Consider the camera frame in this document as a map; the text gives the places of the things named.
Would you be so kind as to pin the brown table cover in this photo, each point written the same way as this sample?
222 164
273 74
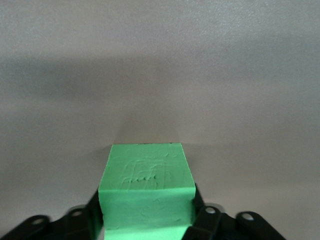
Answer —
160 75

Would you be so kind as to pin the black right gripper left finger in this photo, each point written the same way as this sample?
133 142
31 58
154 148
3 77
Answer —
62 225

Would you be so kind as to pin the green foam block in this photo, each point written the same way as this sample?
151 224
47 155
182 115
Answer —
147 200

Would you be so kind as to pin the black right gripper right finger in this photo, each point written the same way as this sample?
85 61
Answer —
212 225

